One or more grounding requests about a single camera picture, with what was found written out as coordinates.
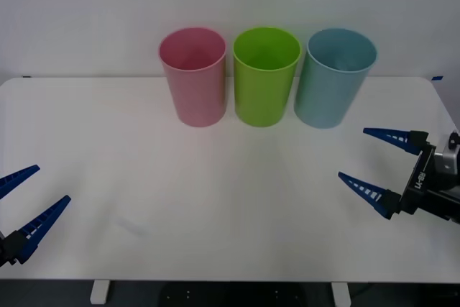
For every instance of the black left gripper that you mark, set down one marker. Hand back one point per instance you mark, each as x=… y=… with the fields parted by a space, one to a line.
x=3 y=253

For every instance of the green plastic bin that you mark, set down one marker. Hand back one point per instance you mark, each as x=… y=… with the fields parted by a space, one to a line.
x=264 y=98

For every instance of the pale blue plastic bin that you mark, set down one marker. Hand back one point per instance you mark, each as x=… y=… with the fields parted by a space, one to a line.
x=327 y=102

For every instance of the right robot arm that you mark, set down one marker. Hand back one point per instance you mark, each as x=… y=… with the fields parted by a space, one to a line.
x=447 y=163

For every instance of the white table leg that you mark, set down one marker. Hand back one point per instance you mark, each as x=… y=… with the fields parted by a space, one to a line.
x=340 y=294
x=99 y=292

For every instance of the pink plastic bin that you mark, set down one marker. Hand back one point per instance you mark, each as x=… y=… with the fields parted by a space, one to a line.
x=196 y=98

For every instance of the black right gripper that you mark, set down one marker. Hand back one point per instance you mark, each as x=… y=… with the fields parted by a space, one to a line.
x=418 y=184

